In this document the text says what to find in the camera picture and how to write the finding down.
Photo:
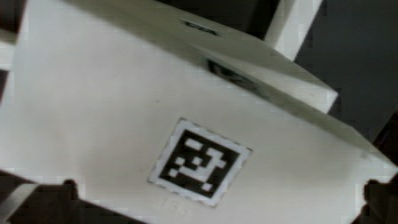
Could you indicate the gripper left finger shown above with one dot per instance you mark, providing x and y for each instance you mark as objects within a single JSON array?
[{"x": 47, "y": 204}]

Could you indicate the white cabinet top block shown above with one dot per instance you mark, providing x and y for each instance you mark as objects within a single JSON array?
[{"x": 194, "y": 148}]

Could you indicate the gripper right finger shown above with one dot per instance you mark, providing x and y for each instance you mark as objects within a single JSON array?
[{"x": 379, "y": 212}]

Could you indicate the white cabinet body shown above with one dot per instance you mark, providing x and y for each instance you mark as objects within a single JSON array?
[{"x": 230, "y": 47}]

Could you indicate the white L-shaped obstacle frame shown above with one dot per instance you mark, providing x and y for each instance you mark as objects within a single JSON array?
[{"x": 290, "y": 25}]

